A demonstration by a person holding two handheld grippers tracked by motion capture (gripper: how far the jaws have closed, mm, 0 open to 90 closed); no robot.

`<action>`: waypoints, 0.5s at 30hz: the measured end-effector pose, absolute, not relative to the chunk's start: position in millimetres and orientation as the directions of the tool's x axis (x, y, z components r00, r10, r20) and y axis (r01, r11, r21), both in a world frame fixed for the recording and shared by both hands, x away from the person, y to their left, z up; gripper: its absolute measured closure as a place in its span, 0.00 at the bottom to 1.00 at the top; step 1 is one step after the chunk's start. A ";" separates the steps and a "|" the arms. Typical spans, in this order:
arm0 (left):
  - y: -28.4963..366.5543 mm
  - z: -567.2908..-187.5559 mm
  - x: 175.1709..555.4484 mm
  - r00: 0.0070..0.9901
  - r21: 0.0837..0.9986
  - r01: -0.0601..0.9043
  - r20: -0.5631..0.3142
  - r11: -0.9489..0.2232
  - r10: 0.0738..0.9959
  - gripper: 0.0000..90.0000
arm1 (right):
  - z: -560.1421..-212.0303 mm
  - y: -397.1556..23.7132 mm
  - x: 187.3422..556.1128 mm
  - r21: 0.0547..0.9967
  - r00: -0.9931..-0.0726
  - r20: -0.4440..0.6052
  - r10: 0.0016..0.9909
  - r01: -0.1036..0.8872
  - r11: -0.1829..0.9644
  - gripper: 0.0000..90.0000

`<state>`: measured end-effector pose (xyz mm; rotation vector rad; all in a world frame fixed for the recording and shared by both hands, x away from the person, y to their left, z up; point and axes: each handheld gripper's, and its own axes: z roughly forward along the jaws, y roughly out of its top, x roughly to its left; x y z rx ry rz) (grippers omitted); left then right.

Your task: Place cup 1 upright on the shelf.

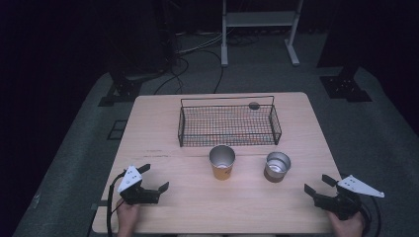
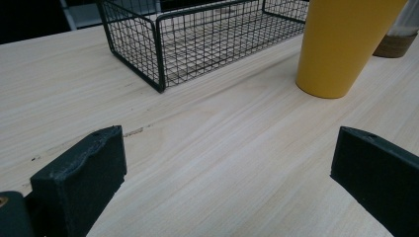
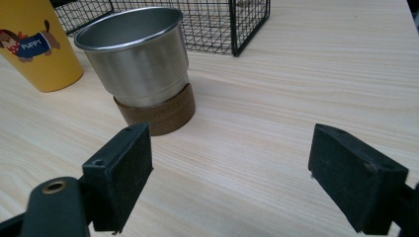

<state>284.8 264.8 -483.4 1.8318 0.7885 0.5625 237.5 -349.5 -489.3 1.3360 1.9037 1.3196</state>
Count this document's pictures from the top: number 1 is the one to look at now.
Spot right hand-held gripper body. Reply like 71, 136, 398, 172
312, 175, 385, 221

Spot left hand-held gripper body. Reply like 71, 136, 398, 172
117, 165, 162, 205

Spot orange cup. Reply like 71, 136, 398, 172
209, 144, 236, 182

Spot black wire basket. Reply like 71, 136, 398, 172
177, 95, 283, 148

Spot person's right hand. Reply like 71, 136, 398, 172
327, 210, 366, 237

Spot person's left hand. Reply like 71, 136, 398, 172
116, 200, 141, 237

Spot black stand base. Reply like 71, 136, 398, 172
319, 65, 374, 103
98, 77, 143, 108

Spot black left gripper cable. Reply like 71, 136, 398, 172
106, 169, 127, 237

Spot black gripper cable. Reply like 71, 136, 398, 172
106, 169, 127, 237
359, 196, 383, 237

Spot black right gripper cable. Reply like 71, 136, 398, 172
359, 196, 383, 237

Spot black floor cable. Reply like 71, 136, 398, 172
197, 48, 225, 95
152, 53, 191, 96

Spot white floor cables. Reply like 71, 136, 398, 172
176, 31, 228, 56

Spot white metal stand frame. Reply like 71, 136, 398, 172
220, 0, 304, 68

